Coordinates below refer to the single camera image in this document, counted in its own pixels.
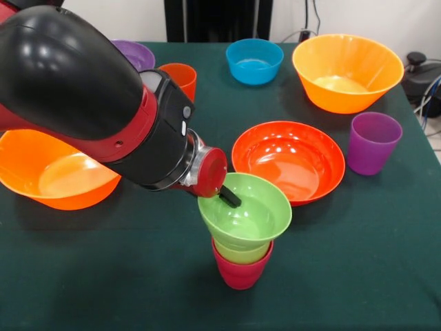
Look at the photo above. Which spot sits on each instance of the purple plastic cup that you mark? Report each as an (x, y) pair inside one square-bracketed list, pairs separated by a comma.
[(373, 148)]

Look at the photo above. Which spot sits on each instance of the red plastic cup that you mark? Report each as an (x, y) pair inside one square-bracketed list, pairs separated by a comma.
[(184, 79)]

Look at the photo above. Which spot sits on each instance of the green plastic bowl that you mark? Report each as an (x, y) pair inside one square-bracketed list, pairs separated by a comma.
[(251, 220)]

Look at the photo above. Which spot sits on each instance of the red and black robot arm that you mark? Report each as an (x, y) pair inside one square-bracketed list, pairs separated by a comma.
[(69, 79)]

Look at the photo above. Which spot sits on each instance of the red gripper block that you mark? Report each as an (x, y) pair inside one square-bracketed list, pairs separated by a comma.
[(213, 172)]

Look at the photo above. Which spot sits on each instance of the blue plastic bowl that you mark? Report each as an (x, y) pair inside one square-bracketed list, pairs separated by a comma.
[(255, 65)]

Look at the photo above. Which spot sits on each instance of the green plastic cup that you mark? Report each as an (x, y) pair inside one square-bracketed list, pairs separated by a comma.
[(241, 255)]

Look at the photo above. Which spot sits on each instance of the red plastic bowl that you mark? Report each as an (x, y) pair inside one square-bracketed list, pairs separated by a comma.
[(287, 165)]

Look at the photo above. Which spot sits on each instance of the dark green table cloth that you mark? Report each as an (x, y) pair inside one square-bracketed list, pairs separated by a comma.
[(103, 276)]

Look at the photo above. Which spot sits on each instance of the large orange plastic bowl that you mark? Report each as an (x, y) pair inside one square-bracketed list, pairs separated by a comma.
[(344, 69), (69, 186)]

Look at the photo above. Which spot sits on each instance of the purple plastic bowl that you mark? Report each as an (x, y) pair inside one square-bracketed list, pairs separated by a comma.
[(138, 55)]

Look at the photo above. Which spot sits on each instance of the pink plastic cup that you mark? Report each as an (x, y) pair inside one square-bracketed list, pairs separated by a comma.
[(241, 276)]

